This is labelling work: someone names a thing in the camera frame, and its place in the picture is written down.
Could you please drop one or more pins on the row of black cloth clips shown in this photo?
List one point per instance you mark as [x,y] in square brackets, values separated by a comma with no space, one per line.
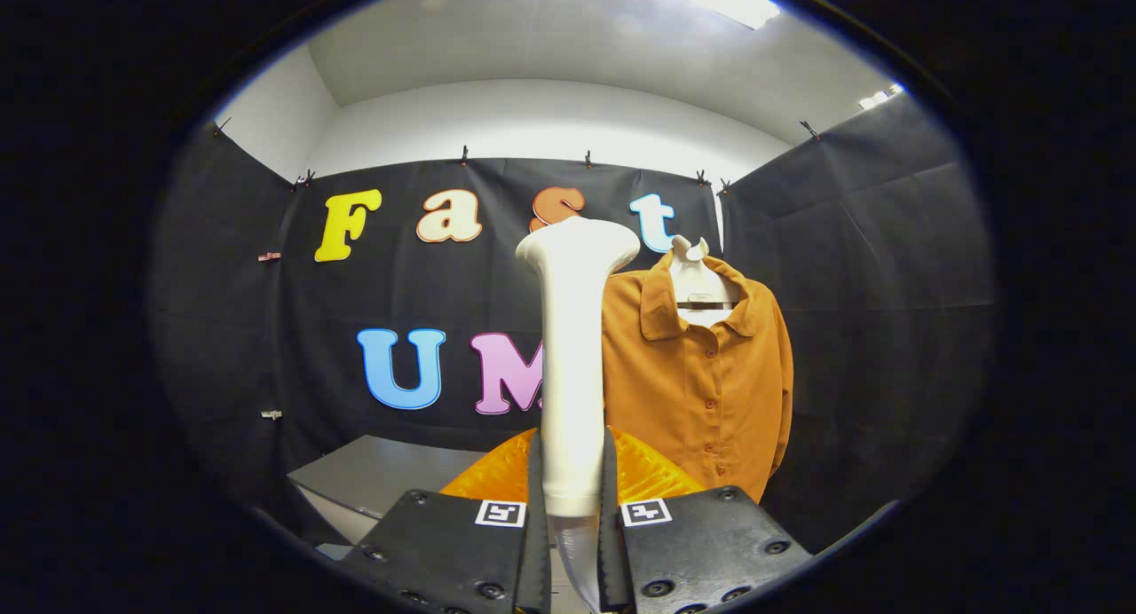
[463,155]

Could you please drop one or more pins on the grey cabinet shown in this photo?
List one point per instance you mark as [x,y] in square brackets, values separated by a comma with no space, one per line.
[382,476]

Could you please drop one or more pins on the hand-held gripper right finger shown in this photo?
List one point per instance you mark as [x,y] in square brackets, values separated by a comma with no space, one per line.
[609,561]

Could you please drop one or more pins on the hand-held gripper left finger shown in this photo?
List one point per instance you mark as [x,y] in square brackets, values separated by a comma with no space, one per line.
[538,561]

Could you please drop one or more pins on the white clothes hanger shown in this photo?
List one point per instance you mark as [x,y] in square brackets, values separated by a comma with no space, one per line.
[697,281]

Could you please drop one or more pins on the white garment steamer head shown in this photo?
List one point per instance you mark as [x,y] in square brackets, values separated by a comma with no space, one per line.
[572,374]

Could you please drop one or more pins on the orange button-up shirt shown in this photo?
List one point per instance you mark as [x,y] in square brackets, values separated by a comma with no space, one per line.
[710,392]

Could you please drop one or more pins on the small ceiling light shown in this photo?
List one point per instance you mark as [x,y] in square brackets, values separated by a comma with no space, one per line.
[879,96]

